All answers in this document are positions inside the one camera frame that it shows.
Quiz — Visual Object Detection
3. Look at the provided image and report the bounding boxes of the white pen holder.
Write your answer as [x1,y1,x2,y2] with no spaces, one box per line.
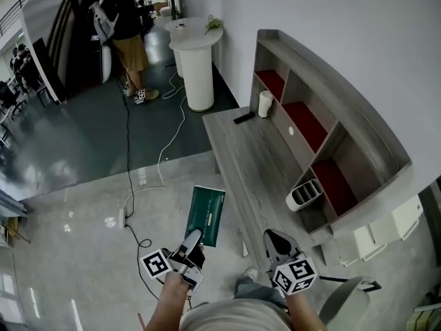
[285,179,324,213]

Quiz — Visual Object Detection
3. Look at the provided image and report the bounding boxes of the black cable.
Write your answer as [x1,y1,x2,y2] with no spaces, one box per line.
[116,76,165,299]

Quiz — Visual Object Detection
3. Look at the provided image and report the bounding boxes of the person's left forearm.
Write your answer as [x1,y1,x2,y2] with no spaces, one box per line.
[143,273,191,331]

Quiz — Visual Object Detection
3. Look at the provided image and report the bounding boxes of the white cable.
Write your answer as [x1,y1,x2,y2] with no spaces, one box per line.
[123,70,187,220]

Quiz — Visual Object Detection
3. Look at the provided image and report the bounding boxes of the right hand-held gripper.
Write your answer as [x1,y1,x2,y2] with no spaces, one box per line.
[263,229,318,295]

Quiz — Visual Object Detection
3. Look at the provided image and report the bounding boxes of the white storage cabinet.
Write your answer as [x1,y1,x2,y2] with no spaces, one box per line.
[336,194,424,268]

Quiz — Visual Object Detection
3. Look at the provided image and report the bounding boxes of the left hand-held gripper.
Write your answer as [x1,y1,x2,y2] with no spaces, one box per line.
[139,228,207,293]

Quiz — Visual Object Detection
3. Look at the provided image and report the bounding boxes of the grey wooden shelf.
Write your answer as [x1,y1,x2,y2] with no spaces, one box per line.
[248,28,413,236]

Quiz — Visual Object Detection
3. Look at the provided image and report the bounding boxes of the white paper cup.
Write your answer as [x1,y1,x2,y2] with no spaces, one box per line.
[258,90,275,119]

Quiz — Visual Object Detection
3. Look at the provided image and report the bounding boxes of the person's grey trouser leg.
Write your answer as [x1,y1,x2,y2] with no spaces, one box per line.
[234,276,286,303]

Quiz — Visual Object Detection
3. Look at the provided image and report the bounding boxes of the white oval board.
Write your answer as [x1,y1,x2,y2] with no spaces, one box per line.
[99,42,113,84]

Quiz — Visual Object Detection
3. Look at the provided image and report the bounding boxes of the person's right forearm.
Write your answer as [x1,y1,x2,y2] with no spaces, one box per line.
[284,289,327,331]

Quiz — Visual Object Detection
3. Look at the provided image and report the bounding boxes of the white chair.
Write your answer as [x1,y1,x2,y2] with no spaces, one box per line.
[318,275,382,325]

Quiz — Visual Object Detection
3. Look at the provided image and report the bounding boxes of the green plant sprig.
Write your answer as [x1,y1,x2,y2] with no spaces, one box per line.
[203,14,225,36]

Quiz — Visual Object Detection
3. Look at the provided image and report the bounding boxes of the black office chair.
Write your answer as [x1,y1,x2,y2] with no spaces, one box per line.
[0,80,28,120]

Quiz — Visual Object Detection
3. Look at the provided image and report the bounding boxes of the metal railing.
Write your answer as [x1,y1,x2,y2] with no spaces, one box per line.
[0,0,48,38]

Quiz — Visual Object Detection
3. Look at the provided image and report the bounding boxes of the grey wooden desk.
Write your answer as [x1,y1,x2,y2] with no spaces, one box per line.
[201,106,334,267]

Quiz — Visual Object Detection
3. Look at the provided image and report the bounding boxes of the black remote control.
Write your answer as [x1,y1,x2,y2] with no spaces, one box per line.
[233,112,257,126]

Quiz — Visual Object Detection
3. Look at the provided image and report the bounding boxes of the white round table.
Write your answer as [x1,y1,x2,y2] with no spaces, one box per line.
[163,17,225,112]

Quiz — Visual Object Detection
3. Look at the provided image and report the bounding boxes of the person's grey shirt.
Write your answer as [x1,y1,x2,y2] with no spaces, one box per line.
[178,298,294,331]

